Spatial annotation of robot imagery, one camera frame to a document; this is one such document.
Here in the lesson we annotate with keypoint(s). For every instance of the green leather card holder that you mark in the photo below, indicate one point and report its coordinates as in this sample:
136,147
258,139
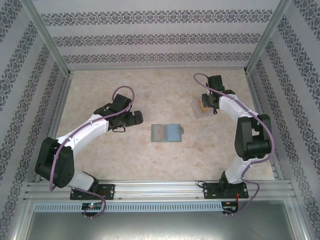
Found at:
158,132

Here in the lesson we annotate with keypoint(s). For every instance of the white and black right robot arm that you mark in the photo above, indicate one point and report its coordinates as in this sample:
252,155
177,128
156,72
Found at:
237,107

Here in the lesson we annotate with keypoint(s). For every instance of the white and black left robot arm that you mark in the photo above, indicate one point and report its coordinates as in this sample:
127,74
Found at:
85,130

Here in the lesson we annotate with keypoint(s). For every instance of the orange credit card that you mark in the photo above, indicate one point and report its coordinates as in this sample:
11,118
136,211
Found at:
203,108

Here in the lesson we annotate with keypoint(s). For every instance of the clear plastic card box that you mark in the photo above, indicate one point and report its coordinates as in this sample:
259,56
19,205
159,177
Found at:
200,114

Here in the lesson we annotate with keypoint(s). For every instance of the circuit board with green light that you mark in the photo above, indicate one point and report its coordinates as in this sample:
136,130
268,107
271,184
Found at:
92,206

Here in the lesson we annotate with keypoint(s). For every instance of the grey metal sheet panel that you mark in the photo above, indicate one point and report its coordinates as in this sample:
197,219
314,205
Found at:
160,227

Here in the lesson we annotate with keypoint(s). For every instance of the aluminium frame post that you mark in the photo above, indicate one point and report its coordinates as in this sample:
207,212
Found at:
266,37
48,37

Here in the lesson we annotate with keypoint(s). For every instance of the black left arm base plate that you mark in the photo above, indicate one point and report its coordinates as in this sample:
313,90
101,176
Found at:
107,191

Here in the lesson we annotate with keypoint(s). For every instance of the aluminium mounting rail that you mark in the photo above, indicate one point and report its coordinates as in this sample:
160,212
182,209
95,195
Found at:
160,187

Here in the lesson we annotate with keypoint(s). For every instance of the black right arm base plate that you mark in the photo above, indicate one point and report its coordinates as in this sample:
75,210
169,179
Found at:
210,191

